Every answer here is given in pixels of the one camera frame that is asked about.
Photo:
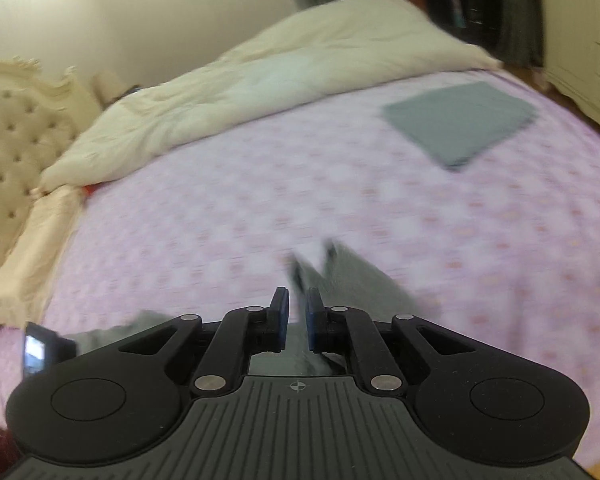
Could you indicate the beige satin pillow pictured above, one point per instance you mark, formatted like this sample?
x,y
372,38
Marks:
x,y
27,275

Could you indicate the purple patterned bed sheet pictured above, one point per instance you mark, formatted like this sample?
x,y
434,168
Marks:
x,y
506,250

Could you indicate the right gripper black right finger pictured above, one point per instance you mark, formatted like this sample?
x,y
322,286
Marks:
x,y
352,334

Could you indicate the cream tufted headboard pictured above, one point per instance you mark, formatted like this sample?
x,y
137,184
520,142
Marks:
x,y
39,120

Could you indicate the cream white duvet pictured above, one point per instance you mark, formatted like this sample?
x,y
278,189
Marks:
x,y
338,47

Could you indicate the folded blue-grey cloth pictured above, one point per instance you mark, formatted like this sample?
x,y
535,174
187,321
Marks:
x,y
454,125

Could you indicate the bedside table lamp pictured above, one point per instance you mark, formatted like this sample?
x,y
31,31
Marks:
x,y
108,87

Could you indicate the grey knit pants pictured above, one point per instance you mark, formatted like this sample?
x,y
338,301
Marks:
x,y
346,279

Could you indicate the dark green curtain right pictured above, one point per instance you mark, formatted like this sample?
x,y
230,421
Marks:
x,y
521,40

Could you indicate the red item under duvet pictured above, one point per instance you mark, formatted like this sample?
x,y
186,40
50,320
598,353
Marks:
x,y
89,190

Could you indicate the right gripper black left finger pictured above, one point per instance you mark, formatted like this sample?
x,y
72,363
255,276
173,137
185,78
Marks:
x,y
242,334

